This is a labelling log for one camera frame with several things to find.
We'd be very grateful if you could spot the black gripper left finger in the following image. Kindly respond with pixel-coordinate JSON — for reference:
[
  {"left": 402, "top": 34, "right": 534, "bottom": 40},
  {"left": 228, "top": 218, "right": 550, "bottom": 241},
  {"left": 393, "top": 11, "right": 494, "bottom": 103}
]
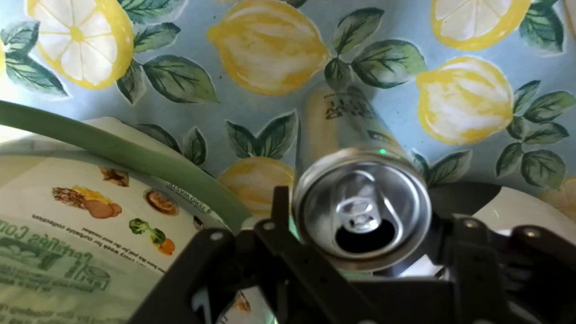
[{"left": 129, "top": 187, "right": 314, "bottom": 324}]

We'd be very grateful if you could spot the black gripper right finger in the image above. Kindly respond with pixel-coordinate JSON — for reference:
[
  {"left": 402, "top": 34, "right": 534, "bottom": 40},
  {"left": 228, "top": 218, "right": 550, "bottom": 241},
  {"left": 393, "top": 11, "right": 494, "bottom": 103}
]
[{"left": 431, "top": 216, "right": 576, "bottom": 324}]

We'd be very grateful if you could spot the green compost bin with lid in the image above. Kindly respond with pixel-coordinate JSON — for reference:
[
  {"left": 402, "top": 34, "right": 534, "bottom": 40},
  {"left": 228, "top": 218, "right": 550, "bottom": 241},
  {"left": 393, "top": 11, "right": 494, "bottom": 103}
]
[{"left": 0, "top": 103, "right": 249, "bottom": 324}]

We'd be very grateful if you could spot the aluminium drink can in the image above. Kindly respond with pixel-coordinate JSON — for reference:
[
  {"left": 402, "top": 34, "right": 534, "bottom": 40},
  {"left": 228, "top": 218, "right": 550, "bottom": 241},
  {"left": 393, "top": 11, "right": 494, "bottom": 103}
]
[{"left": 294, "top": 85, "right": 433, "bottom": 272}]

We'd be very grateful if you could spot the lemon print tablecloth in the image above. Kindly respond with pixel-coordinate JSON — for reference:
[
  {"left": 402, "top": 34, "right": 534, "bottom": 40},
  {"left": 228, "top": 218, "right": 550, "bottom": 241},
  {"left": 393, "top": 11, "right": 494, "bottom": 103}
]
[{"left": 0, "top": 0, "right": 576, "bottom": 214}]

